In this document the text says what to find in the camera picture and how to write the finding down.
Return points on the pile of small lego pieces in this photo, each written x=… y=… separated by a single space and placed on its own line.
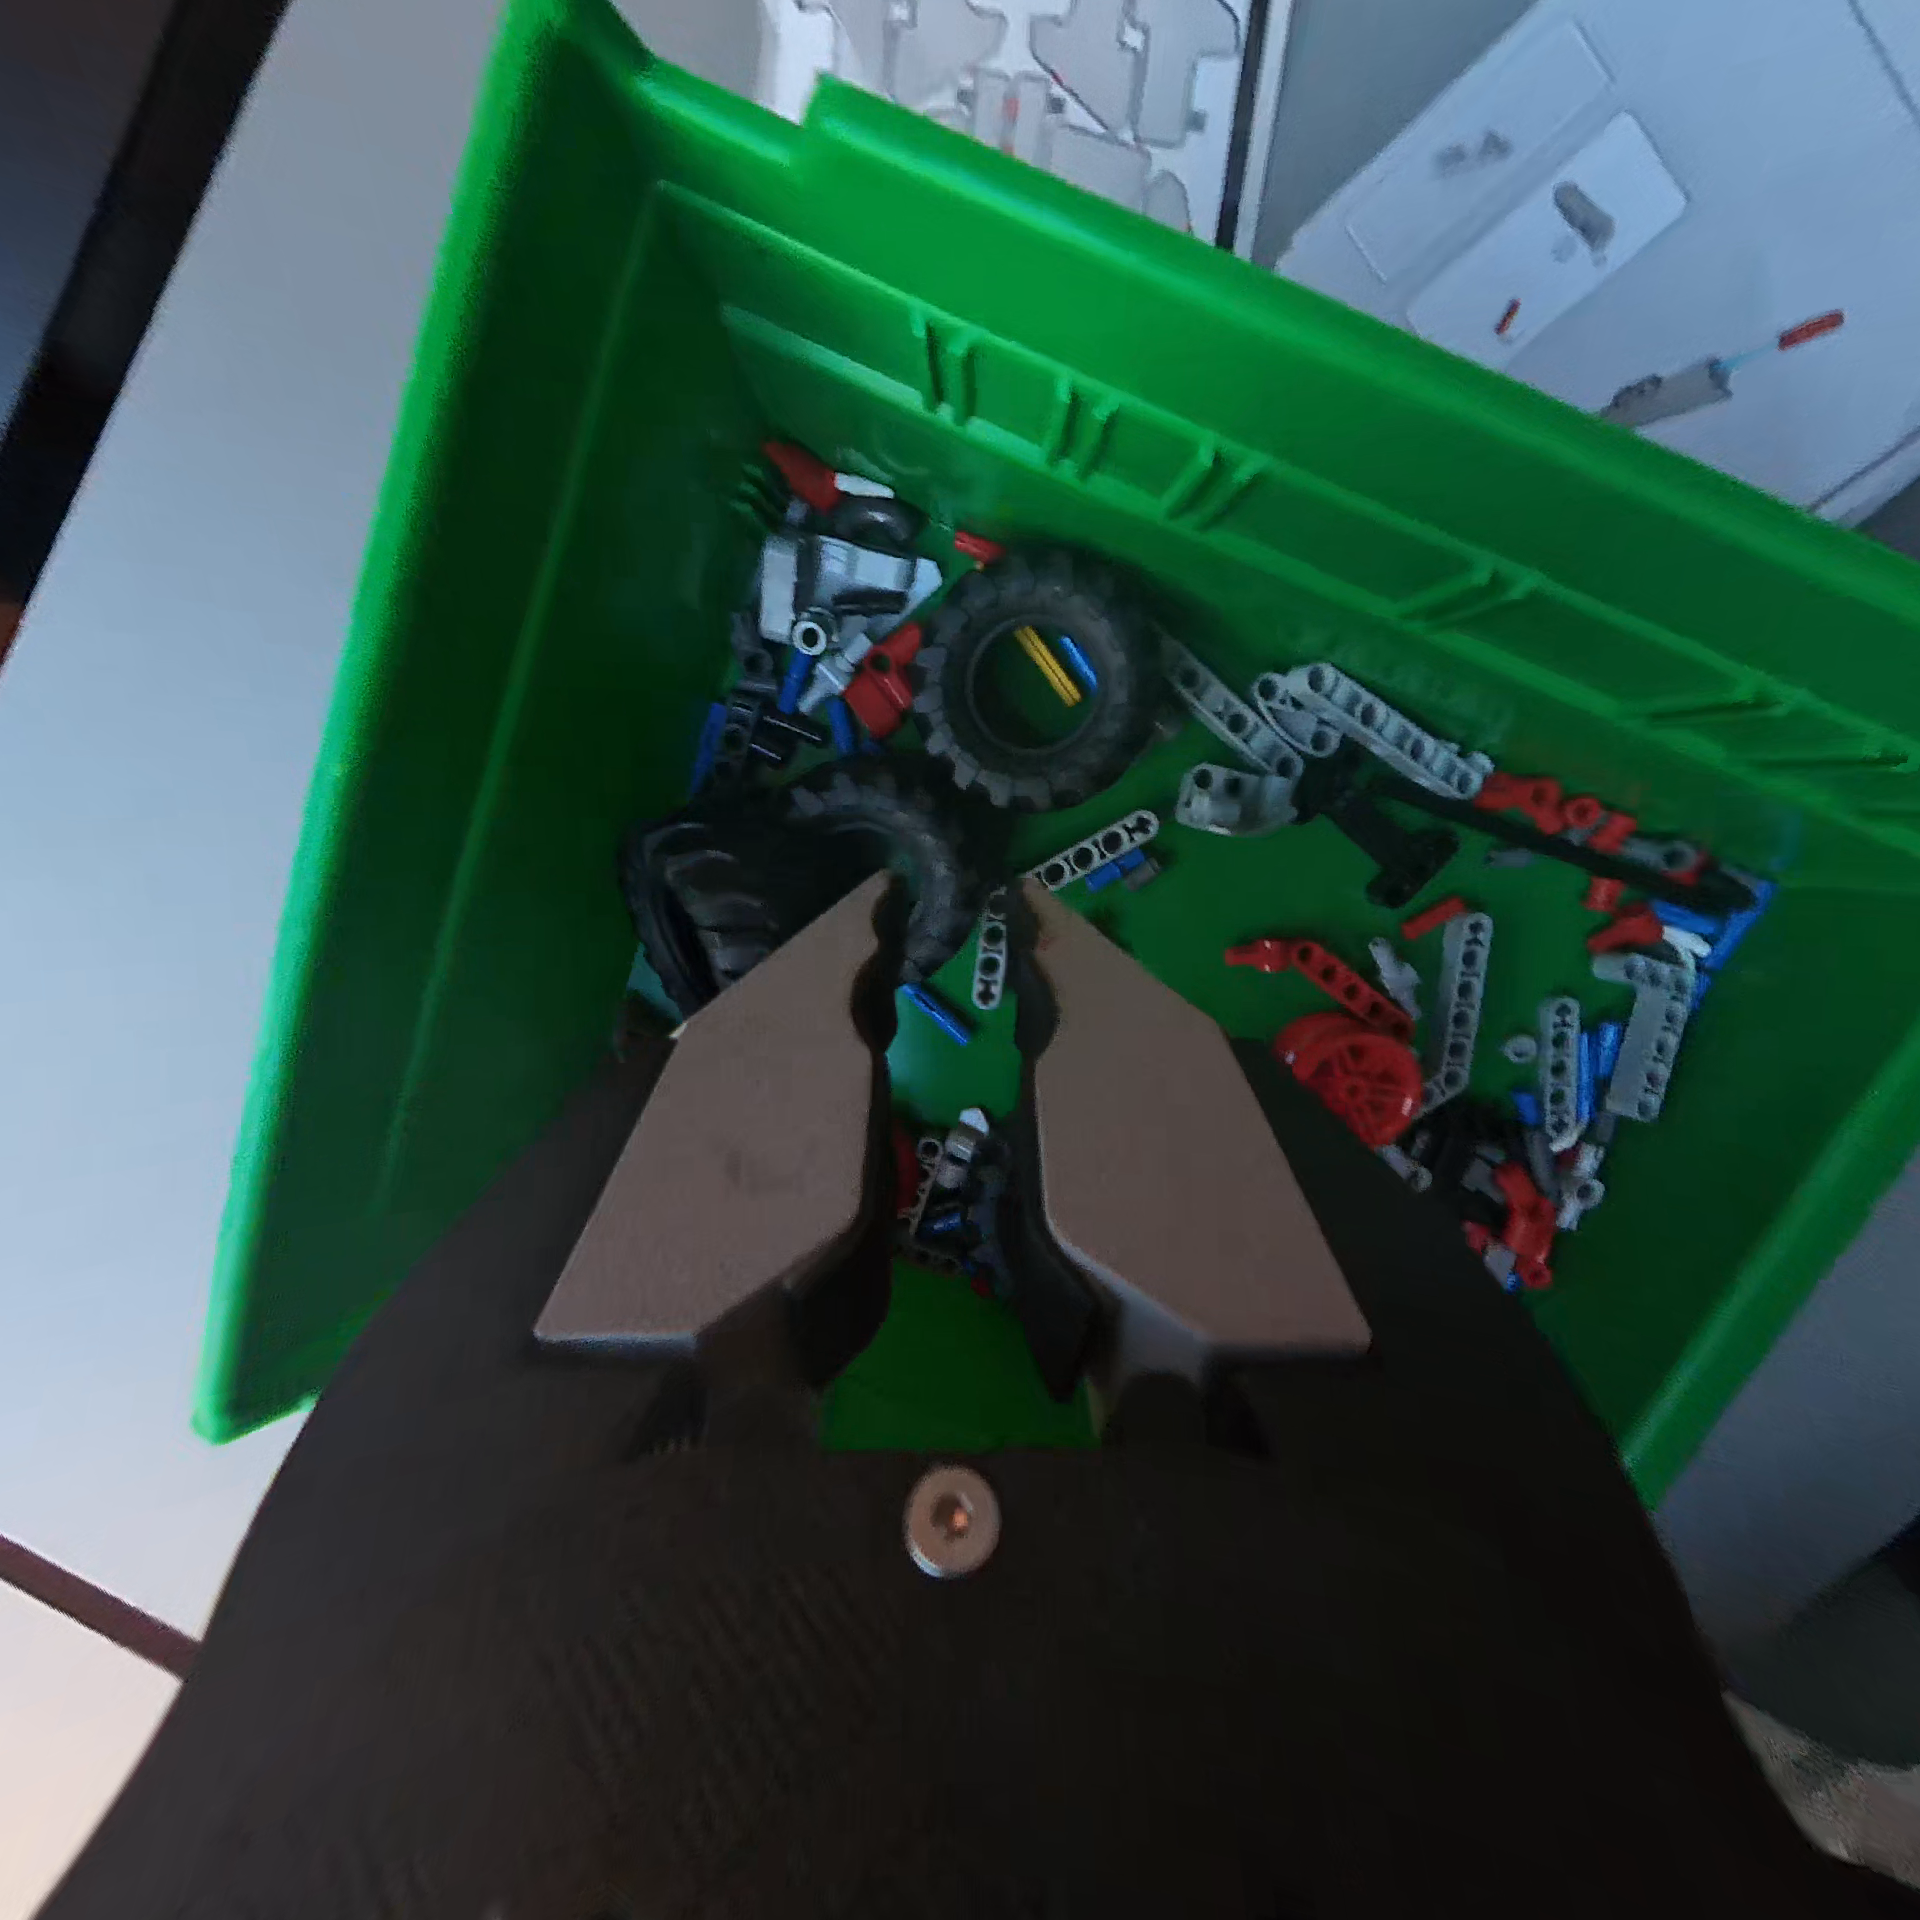
x=1650 y=1037

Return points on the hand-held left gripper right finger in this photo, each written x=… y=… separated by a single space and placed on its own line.
x=1188 y=1199

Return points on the grey partly built lego assembly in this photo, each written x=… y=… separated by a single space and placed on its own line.
x=842 y=578

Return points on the green plastic bin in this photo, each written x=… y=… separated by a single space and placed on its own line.
x=495 y=748

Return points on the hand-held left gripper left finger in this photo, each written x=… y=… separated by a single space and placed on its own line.
x=721 y=1187

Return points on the black lego tire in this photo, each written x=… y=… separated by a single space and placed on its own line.
x=960 y=748
x=749 y=900

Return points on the open white instruction booklet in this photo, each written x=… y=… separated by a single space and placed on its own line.
x=1724 y=153

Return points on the red lego wheel hub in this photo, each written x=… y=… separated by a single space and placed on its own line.
x=1350 y=1087

